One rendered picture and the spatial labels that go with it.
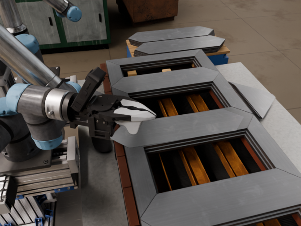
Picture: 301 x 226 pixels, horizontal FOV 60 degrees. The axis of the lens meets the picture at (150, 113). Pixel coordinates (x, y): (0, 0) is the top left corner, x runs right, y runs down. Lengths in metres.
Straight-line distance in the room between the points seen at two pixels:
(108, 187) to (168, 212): 0.41
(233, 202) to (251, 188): 0.11
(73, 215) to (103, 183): 0.54
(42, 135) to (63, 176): 0.50
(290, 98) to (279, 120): 1.60
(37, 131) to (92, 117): 0.18
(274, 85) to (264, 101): 1.67
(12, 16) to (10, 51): 0.71
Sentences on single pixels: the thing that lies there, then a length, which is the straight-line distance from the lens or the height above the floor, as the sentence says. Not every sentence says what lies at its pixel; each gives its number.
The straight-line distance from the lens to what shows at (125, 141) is 1.33.
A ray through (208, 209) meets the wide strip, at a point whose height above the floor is 0.87.
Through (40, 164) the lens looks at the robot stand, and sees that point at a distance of 1.10.
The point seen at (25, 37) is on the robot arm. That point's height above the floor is 1.27.
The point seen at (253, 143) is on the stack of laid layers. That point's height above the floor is 0.84.
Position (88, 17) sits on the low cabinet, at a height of 0.50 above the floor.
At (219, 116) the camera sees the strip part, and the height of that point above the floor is 0.87.
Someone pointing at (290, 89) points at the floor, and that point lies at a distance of 3.52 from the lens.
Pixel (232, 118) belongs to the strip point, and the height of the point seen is 0.87.
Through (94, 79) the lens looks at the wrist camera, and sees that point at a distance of 0.56.
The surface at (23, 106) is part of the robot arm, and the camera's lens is 0.69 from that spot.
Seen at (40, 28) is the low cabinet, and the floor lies 0.39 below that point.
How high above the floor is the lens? 1.85
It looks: 42 degrees down
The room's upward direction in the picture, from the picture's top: straight up
